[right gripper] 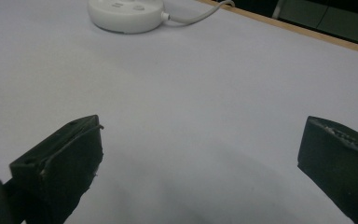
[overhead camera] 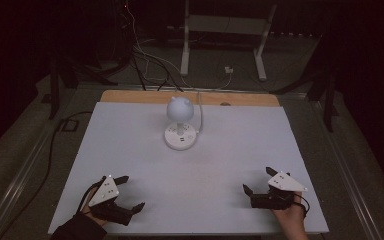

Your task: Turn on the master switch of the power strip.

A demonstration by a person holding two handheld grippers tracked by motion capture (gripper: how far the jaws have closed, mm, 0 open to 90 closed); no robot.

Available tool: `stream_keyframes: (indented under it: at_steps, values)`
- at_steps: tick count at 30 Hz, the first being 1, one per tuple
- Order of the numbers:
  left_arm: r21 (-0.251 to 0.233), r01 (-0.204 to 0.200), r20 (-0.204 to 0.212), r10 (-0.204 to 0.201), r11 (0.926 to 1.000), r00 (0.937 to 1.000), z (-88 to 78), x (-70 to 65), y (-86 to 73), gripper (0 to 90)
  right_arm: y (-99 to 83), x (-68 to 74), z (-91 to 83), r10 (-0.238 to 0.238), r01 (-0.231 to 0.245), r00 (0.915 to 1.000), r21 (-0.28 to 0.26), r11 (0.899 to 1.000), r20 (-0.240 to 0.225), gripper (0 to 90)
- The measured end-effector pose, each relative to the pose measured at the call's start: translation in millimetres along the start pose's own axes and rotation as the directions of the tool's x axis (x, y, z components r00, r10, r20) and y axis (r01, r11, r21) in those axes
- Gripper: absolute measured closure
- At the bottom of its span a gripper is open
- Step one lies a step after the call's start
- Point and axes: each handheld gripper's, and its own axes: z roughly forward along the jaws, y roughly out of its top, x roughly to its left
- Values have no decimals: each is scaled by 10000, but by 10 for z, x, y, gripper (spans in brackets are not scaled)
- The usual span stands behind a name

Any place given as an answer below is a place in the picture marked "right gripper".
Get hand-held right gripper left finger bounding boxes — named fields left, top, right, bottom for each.
left=8, top=114, right=104, bottom=224

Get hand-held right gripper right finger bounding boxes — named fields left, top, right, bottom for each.
left=296, top=115, right=358, bottom=224

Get dark green cabinet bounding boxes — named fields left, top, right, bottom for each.
left=213, top=0, right=358, bottom=49

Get white round power strip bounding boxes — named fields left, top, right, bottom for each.
left=87, top=0, right=171, bottom=35

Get white power cable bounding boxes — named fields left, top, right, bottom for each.
left=160, top=0, right=236, bottom=25

